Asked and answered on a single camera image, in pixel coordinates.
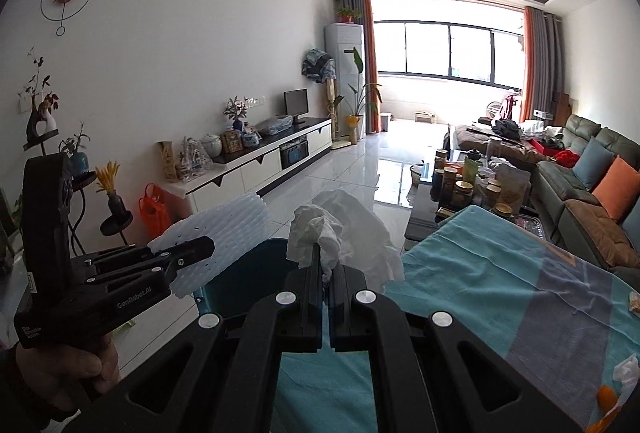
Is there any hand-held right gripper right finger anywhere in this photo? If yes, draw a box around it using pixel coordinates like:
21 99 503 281
327 263 584 433

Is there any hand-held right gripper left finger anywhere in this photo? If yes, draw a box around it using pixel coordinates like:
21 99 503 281
65 243 329 433

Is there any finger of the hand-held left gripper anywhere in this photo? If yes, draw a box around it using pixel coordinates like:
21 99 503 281
84 262 189 298
74 235 216 275

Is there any white foam fruit net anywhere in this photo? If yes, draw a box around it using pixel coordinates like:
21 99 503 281
147 192 269 300

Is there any teal plastic trash bin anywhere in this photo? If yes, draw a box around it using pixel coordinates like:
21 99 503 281
192 238 402 322

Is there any orange peel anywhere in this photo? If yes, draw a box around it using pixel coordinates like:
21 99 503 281
597 385 621 415

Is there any person's left forearm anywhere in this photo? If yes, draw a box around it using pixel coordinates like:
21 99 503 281
0 345 84 433

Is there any person's left hand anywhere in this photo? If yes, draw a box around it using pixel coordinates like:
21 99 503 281
15 335 121 397

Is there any red plastic bag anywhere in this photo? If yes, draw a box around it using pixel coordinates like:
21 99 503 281
138 183 174 240

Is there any black metal plant stand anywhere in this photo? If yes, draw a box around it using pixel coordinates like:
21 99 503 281
70 170 136 260

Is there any blue pot with plant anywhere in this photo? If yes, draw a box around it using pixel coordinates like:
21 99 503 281
58 123 92 174

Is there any black vase with yellow wheat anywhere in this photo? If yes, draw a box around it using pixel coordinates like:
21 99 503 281
95 160 130 219

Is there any clear wrapped ship model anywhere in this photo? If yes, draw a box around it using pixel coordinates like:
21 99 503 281
177 136 214 179

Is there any black white vase with branches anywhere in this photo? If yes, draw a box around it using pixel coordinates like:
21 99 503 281
17 47 62 152

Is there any tall painted cylinder vase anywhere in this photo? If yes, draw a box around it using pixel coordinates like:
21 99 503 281
158 140 179 182

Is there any white and black TV cabinet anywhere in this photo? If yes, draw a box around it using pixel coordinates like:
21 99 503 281
162 115 334 217

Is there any white ceramic jar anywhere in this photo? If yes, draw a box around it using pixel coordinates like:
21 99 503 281
201 133 223 159

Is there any glass coffee table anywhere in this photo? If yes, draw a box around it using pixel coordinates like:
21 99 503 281
405 148 551 245

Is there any blue vase with small tree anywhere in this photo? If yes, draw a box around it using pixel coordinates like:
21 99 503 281
223 95 250 134

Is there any clear plastic bag bundle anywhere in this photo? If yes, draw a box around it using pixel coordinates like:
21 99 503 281
255 114 295 138

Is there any group of jars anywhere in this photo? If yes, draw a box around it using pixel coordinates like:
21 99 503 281
432 148 517 220

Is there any black monitor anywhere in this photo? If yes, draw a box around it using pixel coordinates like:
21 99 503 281
284 89 310 125

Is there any large-leaf plant in yellow pot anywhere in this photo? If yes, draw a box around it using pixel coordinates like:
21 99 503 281
337 48 384 144

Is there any cloth-covered floor fan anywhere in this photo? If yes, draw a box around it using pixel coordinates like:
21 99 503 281
301 48 354 152

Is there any white tower air conditioner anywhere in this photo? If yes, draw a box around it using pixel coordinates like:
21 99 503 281
324 24 366 142

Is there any pile of clothes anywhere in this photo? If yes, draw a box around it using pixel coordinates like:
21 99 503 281
477 115 567 149

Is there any grey and orange curtain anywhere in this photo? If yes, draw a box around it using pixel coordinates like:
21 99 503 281
335 0 381 134
517 5 564 124

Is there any green sofa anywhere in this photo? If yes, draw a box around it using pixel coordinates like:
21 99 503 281
520 113 640 285

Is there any brown seat blanket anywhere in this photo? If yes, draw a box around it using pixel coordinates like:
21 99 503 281
565 199 640 270

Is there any red cloth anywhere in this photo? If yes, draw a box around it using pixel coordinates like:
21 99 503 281
550 149 581 169

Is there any wide window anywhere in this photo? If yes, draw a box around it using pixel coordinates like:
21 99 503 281
372 20 526 87

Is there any blue cushion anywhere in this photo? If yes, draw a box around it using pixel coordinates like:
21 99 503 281
571 136 616 192

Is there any orange cushion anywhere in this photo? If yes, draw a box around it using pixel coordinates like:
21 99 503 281
590 155 640 224

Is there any brown cardboard box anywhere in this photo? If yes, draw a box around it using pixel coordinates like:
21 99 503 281
552 93 579 129

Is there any wooden picture frame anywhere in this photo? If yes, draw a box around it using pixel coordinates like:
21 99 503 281
221 129 244 154

